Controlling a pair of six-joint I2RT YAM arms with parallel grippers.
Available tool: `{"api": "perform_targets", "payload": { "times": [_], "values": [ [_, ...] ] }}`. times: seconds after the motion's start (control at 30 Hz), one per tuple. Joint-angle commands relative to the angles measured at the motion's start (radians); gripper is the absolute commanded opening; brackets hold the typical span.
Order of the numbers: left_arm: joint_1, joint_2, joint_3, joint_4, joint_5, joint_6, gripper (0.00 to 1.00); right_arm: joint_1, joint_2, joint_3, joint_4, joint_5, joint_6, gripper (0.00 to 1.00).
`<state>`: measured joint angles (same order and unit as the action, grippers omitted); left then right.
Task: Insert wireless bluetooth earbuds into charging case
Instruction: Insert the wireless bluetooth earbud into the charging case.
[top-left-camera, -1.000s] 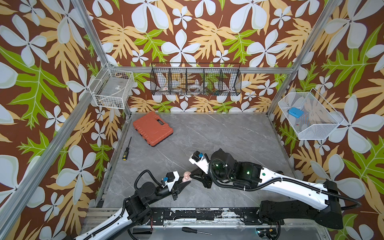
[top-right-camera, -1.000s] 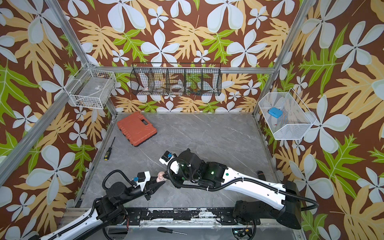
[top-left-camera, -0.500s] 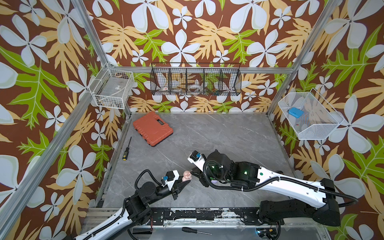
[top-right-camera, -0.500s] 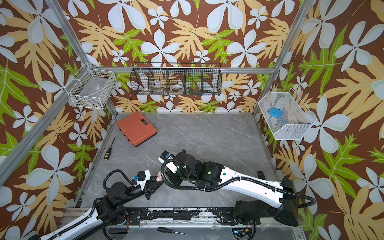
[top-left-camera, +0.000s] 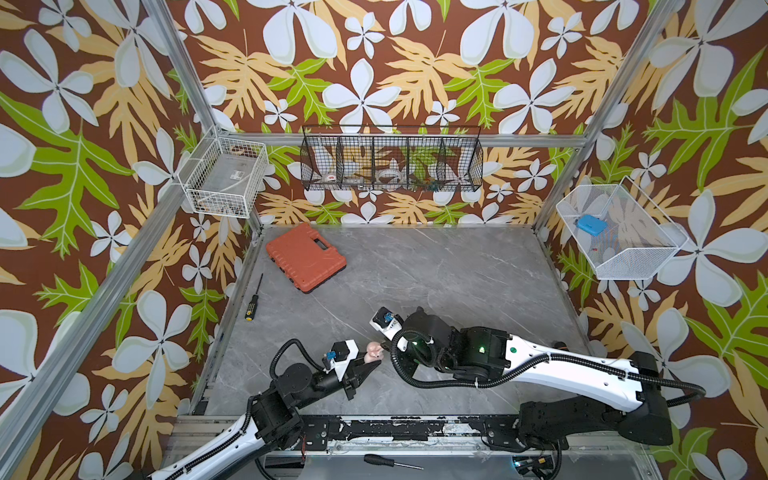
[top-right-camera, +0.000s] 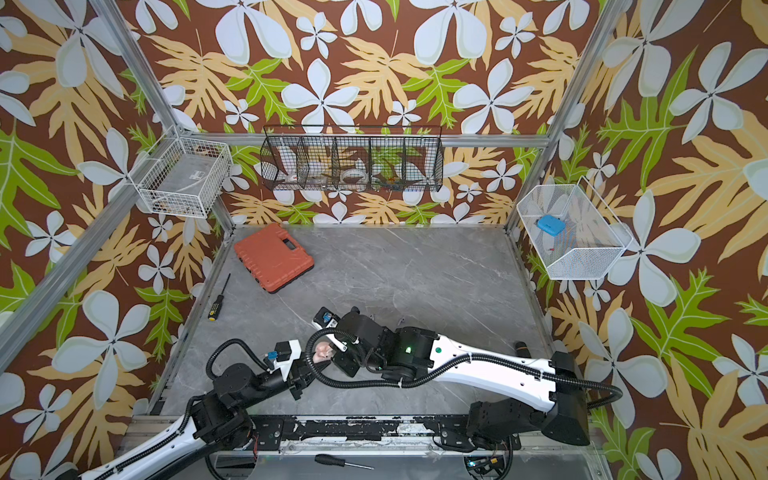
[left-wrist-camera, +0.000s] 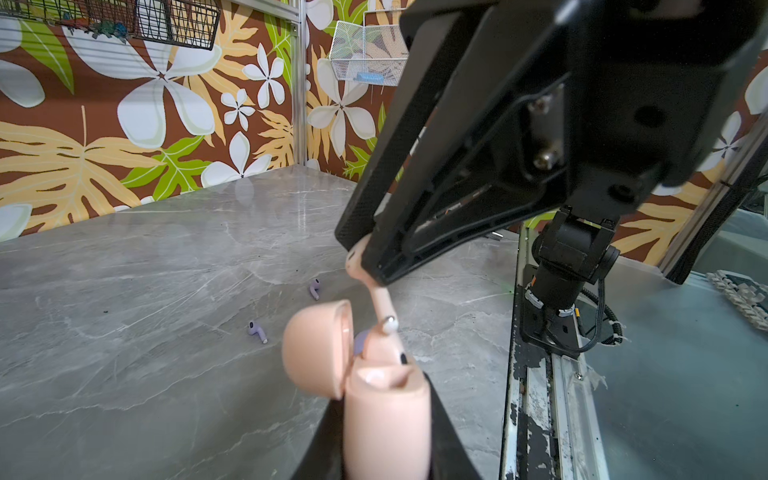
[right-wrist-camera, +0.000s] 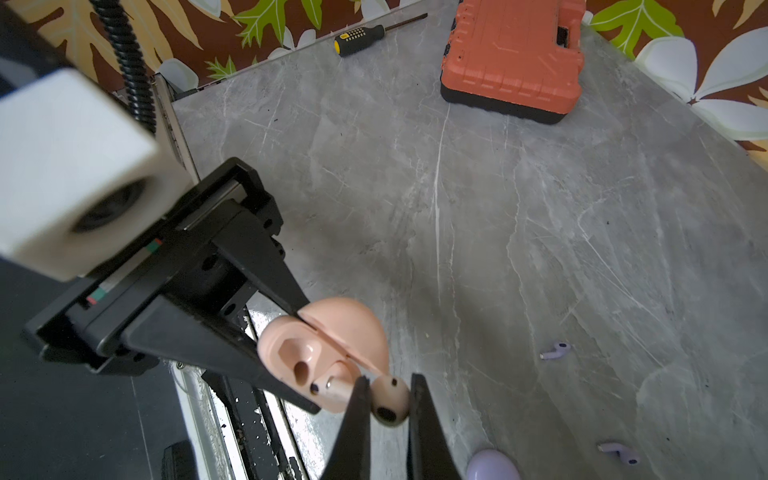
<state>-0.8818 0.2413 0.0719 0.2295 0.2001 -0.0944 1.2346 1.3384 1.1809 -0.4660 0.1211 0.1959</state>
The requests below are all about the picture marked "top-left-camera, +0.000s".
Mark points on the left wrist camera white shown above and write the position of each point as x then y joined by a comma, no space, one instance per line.
340,352

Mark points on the white wire basket left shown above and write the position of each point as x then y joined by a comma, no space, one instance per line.
221,177

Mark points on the blue object in basket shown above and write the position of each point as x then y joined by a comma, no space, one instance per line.
592,225

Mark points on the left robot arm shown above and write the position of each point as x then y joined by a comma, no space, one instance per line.
272,419

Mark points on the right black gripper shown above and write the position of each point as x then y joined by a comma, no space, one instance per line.
404,368

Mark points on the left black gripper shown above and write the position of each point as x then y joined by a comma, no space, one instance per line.
354,375

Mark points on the black wire basket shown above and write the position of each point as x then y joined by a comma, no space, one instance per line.
369,157

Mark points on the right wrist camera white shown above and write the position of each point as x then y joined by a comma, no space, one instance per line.
386,322

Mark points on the white mesh basket right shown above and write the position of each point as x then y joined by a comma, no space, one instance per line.
640,237

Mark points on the pink earbud charging case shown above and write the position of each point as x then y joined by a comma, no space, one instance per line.
374,352

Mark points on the black screwdriver front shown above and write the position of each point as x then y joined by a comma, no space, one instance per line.
378,460

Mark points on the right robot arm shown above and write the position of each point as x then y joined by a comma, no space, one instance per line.
627,396

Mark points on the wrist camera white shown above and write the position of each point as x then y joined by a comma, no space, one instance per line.
386,322
340,352

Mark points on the black yellow screwdriver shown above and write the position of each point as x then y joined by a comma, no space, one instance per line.
253,303

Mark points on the red plastic tool case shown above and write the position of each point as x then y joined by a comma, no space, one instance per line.
305,257

